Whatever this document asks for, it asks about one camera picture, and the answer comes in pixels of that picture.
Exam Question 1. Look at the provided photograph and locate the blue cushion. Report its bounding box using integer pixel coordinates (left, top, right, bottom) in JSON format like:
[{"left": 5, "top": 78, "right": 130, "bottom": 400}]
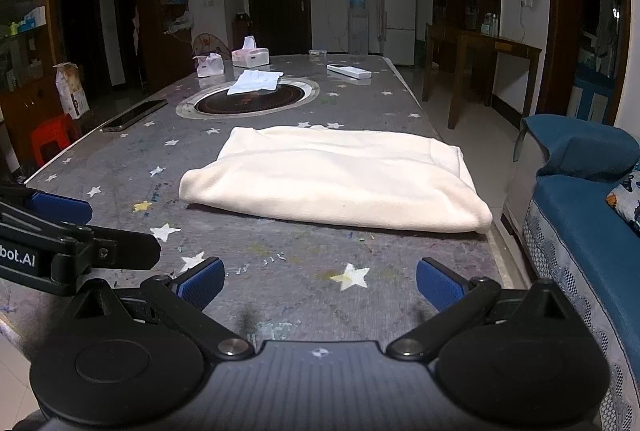
[{"left": 514, "top": 114, "right": 640, "bottom": 184}]

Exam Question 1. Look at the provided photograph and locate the white crumpled tissue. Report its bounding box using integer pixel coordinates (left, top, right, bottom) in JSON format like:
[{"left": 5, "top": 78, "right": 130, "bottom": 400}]
[{"left": 227, "top": 70, "right": 285, "bottom": 96}]

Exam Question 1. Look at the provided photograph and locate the red plastic stool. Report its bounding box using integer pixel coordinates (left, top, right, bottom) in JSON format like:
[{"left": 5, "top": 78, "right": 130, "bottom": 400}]
[{"left": 30, "top": 114, "right": 83, "bottom": 167}]

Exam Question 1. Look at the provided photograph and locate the white and brown paper bag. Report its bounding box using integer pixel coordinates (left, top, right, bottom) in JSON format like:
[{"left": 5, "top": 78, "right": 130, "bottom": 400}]
[{"left": 54, "top": 62, "right": 91, "bottom": 120}]

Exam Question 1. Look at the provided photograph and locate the low white tissue box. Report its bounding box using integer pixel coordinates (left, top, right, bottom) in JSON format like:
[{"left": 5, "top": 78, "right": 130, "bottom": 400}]
[{"left": 194, "top": 52, "right": 223, "bottom": 78}]

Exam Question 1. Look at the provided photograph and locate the tall white tissue box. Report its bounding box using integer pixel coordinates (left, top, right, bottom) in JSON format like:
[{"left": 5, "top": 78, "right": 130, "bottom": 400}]
[{"left": 231, "top": 36, "right": 271, "bottom": 66}]

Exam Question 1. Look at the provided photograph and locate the dark wooden side desk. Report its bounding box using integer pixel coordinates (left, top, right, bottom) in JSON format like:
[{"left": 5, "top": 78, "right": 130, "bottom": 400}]
[{"left": 422, "top": 24, "right": 543, "bottom": 129}]

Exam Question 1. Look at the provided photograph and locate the wooden glass-shelf cabinet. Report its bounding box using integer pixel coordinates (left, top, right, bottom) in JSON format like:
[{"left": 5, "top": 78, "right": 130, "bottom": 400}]
[{"left": 0, "top": 0, "right": 61, "bottom": 184}]

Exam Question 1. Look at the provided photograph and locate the blue sofa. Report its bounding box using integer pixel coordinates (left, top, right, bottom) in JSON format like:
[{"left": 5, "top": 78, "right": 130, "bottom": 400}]
[{"left": 522, "top": 161, "right": 640, "bottom": 431}]

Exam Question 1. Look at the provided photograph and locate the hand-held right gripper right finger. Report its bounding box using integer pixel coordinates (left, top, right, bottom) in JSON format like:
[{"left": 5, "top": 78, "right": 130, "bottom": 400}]
[{"left": 386, "top": 257, "right": 571, "bottom": 362}]

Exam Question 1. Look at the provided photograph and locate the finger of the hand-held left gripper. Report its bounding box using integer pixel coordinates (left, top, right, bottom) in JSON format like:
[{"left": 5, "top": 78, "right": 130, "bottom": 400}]
[
  {"left": 0, "top": 184, "right": 94, "bottom": 232},
  {"left": 50, "top": 223, "right": 162, "bottom": 283}
]

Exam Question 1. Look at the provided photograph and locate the cream garment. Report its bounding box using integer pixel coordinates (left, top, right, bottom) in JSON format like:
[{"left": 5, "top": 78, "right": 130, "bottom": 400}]
[{"left": 179, "top": 125, "right": 493, "bottom": 234}]

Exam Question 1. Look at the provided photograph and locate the black smartphone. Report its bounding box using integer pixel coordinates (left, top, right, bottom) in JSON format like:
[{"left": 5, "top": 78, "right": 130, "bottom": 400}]
[{"left": 101, "top": 98, "right": 168, "bottom": 133}]

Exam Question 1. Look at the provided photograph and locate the round built-in hotplate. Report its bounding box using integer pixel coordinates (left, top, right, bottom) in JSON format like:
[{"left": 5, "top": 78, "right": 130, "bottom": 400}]
[{"left": 176, "top": 78, "right": 321, "bottom": 119}]

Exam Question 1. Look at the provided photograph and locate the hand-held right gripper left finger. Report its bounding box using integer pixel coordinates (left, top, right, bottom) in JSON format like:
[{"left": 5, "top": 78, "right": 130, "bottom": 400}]
[{"left": 74, "top": 257, "right": 255, "bottom": 359}]

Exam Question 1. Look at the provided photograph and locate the butterfly print cushion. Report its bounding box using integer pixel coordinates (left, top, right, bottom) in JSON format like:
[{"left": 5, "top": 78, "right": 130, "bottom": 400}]
[{"left": 606, "top": 171, "right": 640, "bottom": 232}]

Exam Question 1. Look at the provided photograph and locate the grey star-print table cover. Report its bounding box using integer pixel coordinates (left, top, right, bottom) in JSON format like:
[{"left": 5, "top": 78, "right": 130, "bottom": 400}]
[{"left": 0, "top": 54, "right": 506, "bottom": 347}]

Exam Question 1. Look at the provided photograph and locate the white refrigerator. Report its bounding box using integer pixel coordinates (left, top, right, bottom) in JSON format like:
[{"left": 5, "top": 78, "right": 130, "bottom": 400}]
[{"left": 384, "top": 0, "right": 417, "bottom": 66}]

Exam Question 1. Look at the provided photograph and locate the white remote control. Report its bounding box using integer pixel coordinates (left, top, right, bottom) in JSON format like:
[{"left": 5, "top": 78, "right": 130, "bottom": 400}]
[{"left": 327, "top": 64, "right": 372, "bottom": 80}]

